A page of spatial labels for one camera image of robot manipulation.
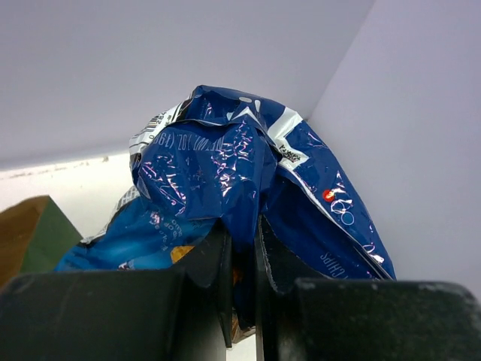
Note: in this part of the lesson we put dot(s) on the blue Doritos chip bag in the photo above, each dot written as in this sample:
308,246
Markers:
229,157

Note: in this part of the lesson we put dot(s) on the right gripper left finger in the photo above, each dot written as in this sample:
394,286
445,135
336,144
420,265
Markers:
179,313

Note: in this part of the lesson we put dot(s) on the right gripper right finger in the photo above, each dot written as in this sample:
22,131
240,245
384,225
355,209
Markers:
300,315

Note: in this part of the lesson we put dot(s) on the green paper bag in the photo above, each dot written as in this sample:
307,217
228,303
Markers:
35,235

